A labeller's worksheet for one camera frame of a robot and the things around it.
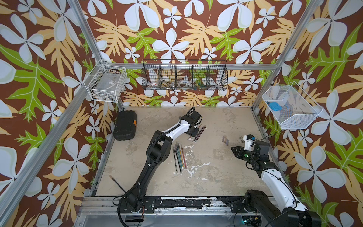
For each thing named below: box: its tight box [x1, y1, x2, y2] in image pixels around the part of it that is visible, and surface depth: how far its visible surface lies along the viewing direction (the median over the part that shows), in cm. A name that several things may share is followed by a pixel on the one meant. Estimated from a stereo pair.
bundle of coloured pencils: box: [172, 141, 188, 175], surface depth 93 cm
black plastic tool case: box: [113, 110, 138, 141], surface depth 102 cm
